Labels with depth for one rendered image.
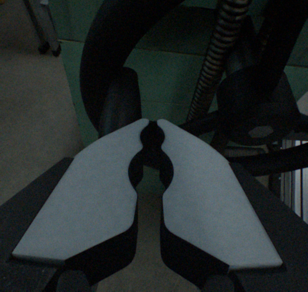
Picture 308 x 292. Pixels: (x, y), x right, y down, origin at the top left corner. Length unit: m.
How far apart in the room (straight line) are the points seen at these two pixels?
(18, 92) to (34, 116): 0.17
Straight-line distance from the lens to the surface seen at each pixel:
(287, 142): 1.13
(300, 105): 0.57
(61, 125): 1.17
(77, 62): 0.43
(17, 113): 1.26
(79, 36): 0.40
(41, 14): 1.35
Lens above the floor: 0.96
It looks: 59 degrees down
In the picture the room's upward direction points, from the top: 14 degrees clockwise
